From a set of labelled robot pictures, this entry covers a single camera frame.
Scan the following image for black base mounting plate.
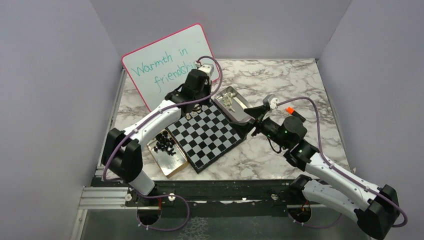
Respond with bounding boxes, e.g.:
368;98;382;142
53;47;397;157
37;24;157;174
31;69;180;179
91;177;357;220

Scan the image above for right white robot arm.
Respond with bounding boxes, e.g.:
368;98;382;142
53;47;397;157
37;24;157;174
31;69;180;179
230;105;400;240

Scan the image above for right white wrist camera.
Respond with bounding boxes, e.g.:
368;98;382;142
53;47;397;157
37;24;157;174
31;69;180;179
262;94;279;110

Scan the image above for aluminium rail frame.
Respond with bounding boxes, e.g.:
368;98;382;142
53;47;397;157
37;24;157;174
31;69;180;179
71;67;385;240

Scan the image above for gold tin with black pieces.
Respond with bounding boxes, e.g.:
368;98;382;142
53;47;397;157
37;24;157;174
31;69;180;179
147;129;189;179

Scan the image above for pink framed whiteboard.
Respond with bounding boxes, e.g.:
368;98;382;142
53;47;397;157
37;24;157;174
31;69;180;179
121;23;214;111

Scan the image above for black white chessboard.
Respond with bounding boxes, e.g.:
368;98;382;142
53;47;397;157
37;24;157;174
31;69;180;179
166;103;244;174

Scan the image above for pile of white chess pieces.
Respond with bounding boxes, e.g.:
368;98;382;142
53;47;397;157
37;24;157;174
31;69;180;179
222;91;236;113

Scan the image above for black marker orange cap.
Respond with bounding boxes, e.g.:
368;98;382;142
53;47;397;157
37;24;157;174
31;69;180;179
286;107;306;123

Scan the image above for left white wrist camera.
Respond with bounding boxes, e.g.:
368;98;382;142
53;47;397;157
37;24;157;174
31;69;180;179
197;63;215;77

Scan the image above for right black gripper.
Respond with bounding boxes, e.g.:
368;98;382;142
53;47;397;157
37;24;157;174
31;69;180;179
229;104;290;149

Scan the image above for silver tin with white pieces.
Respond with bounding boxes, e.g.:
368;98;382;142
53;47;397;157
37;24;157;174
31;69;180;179
213;86;253;123

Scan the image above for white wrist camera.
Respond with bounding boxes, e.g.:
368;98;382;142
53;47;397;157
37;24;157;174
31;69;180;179
262;94;279;110
197;63;215;77

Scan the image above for pile of black chess pieces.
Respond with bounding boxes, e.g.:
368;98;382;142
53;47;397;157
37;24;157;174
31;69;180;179
153;131;177;156

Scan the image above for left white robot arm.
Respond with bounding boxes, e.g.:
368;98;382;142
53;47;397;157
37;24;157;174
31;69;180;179
101;64;213;206

